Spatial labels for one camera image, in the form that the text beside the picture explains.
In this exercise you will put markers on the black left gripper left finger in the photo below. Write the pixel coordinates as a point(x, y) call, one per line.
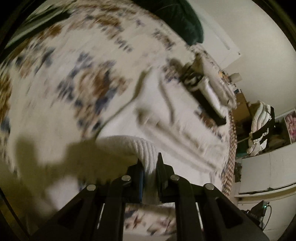
point(97, 212)

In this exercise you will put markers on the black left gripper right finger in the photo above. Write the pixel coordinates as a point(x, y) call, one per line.
point(203, 212)

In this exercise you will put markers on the white knit sweater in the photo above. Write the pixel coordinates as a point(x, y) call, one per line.
point(161, 119)

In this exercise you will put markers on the white wardrobe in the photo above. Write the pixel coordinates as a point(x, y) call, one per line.
point(266, 173)

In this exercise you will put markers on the black striped track jacket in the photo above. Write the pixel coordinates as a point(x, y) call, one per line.
point(263, 132)

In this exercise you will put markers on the cardboard box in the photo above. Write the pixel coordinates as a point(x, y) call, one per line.
point(242, 117)

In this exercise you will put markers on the white puffy jacket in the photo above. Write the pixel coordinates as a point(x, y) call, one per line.
point(259, 125)

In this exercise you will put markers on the pink blanket on shelf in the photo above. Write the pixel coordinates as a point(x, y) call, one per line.
point(291, 126)

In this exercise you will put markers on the white folded garment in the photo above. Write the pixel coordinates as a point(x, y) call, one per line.
point(209, 94)

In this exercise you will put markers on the white table lamp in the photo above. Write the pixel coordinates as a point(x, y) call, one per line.
point(235, 77)

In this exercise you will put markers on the floral bed blanket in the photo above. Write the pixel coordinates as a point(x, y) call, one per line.
point(61, 84)

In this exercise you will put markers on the white headboard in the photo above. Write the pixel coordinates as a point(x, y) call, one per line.
point(216, 41)

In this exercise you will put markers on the dark green duvet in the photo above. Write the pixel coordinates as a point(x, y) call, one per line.
point(179, 15)

